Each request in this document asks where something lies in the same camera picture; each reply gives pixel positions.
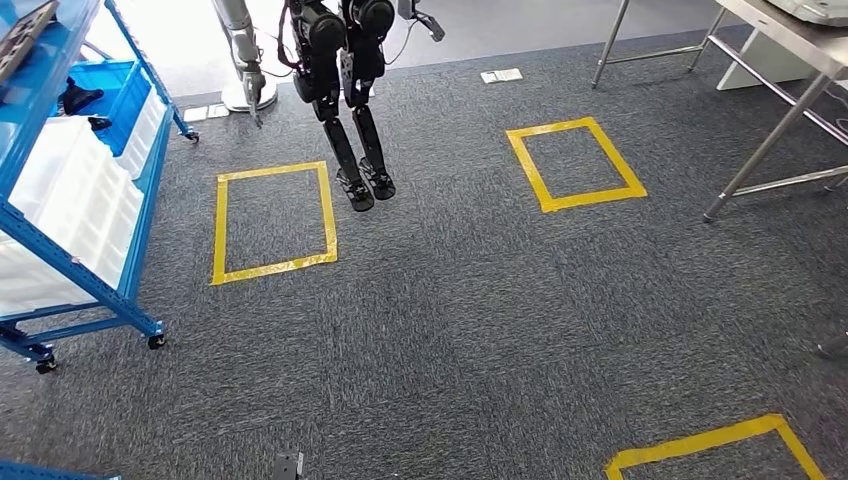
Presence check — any white plastic crate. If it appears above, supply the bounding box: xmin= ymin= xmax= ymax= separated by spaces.
xmin=6 ymin=115 xmax=130 ymax=220
xmin=0 ymin=178 xmax=146 ymax=318
xmin=115 ymin=89 xmax=168 ymax=181

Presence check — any white cabinet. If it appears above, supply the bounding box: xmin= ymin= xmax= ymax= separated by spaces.
xmin=715 ymin=29 xmax=816 ymax=92

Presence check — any black plastic bracket part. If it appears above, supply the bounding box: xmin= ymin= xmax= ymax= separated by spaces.
xmin=59 ymin=76 xmax=113 ymax=132

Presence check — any steel table with legs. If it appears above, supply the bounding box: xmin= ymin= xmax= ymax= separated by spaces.
xmin=591 ymin=0 xmax=848 ymax=225

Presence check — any standing black humanoid robot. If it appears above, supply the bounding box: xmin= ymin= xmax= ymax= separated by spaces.
xmin=211 ymin=0 xmax=446 ymax=213

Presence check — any white round stand base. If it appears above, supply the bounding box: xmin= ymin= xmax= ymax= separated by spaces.
xmin=220 ymin=79 xmax=280 ymax=113

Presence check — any grey ribbed metal panel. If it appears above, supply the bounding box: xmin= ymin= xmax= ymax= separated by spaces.
xmin=765 ymin=0 xmax=848 ymax=28

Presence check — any blue plastic crate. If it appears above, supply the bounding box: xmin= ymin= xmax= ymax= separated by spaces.
xmin=62 ymin=59 xmax=155 ymax=157

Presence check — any yellow floor tape square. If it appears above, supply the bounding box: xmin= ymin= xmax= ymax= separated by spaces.
xmin=210 ymin=160 xmax=339 ymax=287

